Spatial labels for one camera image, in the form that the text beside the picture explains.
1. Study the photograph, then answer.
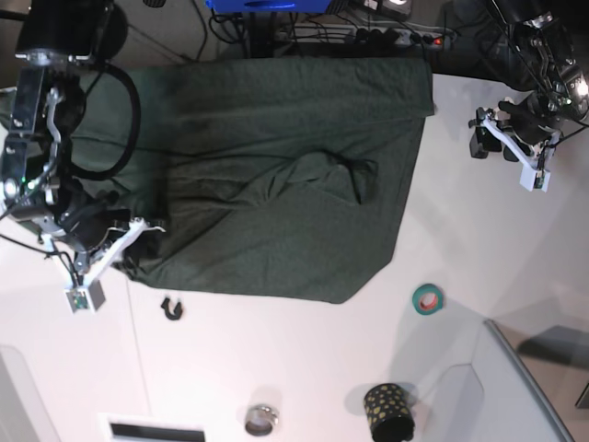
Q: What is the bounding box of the white slotted tray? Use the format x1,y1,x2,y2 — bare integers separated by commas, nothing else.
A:
97,413,210,442

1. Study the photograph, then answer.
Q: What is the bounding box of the small black clip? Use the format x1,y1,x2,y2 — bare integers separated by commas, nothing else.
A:
160,297,184,321

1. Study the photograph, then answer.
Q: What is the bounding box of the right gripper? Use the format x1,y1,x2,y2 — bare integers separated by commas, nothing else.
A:
57,191,131,252

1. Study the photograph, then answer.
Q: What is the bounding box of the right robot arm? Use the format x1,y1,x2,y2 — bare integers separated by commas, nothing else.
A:
1,1,141,253

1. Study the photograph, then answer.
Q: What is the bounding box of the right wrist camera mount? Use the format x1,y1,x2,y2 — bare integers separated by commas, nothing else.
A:
40,217,166,313

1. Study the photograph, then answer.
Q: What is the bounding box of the blue plastic box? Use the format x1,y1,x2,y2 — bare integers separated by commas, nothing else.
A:
205,0,331,14

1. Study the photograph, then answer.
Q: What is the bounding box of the silver tape roll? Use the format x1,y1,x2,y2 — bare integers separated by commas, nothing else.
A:
244,404,279,436

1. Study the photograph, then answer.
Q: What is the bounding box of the round black stand base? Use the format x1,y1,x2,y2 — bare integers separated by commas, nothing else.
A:
97,5,129,60

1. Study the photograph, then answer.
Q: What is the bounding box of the black gold-dotted cup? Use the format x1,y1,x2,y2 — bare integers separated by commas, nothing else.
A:
364,383,415,442

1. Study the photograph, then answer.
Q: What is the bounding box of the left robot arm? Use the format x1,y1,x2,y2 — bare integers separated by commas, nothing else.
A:
468,1,588,169

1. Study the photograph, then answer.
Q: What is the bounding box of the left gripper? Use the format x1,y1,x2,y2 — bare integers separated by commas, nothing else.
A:
468,99,561,163

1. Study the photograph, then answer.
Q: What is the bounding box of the green tape roll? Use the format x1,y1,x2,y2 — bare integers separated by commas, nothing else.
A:
411,284,445,316

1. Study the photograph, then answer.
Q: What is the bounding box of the white power strip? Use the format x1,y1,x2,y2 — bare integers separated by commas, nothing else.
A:
353,27,459,51

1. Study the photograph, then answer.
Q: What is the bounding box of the dark green t-shirt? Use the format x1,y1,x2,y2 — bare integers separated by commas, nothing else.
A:
84,57,434,304

